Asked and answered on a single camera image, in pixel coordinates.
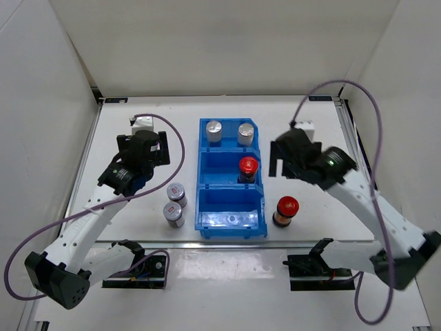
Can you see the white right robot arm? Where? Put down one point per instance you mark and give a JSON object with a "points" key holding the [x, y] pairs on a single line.
{"points": [[400, 249]]}

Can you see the dark spice jar upper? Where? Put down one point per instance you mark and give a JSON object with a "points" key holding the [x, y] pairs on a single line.
{"points": [[176, 193]]}

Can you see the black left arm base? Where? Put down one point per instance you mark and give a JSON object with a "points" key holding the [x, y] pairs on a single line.
{"points": [[151, 271]]}

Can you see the blue three-compartment plastic bin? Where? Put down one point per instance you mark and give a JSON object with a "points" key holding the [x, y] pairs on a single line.
{"points": [[225, 207]]}

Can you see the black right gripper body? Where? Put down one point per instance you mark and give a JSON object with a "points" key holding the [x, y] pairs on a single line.
{"points": [[289, 171]]}

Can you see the dark spice jar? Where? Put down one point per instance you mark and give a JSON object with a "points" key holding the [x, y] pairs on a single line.
{"points": [[176, 193], [173, 213]]}

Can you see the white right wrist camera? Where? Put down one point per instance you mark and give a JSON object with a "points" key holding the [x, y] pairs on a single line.
{"points": [[308, 127]]}

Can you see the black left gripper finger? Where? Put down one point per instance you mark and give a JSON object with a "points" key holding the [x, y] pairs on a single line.
{"points": [[164, 156], [123, 142]]}

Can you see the silver-lid white bottle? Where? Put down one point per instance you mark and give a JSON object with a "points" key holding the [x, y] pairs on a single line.
{"points": [[214, 132], [245, 135]]}

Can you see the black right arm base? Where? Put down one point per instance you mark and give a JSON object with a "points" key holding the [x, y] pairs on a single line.
{"points": [[305, 275]]}

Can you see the dark spice jar lower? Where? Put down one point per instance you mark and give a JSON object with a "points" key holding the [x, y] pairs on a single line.
{"points": [[173, 213]]}

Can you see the red-lid sauce jar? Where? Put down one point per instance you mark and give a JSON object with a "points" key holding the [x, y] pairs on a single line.
{"points": [[248, 168], [286, 209]]}

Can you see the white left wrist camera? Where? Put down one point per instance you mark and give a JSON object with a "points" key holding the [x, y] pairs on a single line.
{"points": [[141, 124]]}

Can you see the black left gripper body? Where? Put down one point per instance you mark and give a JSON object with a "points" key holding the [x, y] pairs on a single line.
{"points": [[149, 169]]}

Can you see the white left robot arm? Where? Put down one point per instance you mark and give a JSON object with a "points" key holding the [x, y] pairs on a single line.
{"points": [[63, 271]]}

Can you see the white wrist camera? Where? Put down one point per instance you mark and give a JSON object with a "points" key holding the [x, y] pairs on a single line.
{"points": [[308, 127], [141, 124]]}

